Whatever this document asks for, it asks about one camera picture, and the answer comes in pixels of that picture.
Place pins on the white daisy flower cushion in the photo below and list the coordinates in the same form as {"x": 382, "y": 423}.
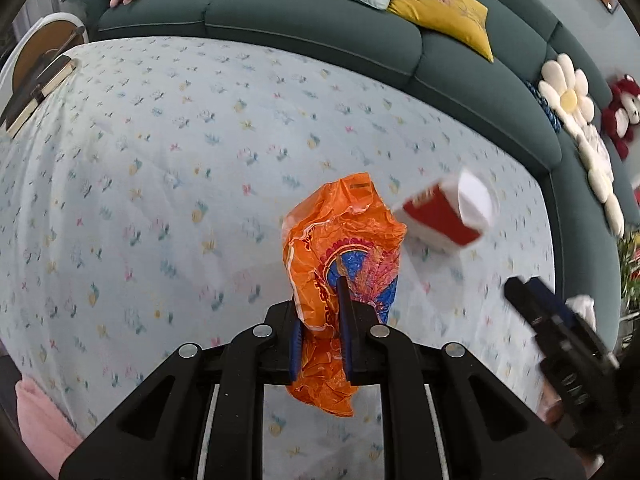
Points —
{"x": 566, "y": 90}

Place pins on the pink fluffy cloth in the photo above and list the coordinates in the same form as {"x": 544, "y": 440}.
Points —
{"x": 44, "y": 429}

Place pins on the orange plastic snack bag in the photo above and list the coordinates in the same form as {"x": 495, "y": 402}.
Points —
{"x": 342, "y": 229}

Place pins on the floral light blue tablecloth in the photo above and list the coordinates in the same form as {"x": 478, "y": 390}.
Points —
{"x": 142, "y": 203}

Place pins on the round wooden side table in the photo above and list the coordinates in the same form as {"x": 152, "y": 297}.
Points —
{"x": 55, "y": 32}

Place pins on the green potted plant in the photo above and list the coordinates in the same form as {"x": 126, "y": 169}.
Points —
{"x": 629, "y": 260}

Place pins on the yellow embroidered cushion centre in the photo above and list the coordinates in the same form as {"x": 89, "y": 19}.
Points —
{"x": 463, "y": 20}

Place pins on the teal sectional sofa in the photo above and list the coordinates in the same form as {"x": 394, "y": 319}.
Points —
{"x": 491, "y": 96}

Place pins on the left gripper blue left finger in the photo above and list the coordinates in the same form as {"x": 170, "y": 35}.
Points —
{"x": 198, "y": 415}

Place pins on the person's right hand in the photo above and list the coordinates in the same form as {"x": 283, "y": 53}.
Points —
{"x": 550, "y": 410}

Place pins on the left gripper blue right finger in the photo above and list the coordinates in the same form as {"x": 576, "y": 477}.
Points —
{"x": 444, "y": 414}

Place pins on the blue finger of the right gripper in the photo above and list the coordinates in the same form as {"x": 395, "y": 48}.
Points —
{"x": 549, "y": 302}

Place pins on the red white paper cup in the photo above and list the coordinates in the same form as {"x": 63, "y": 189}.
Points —
{"x": 452, "y": 213}

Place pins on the red white plush monkey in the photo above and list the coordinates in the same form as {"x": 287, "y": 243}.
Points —
{"x": 622, "y": 114}

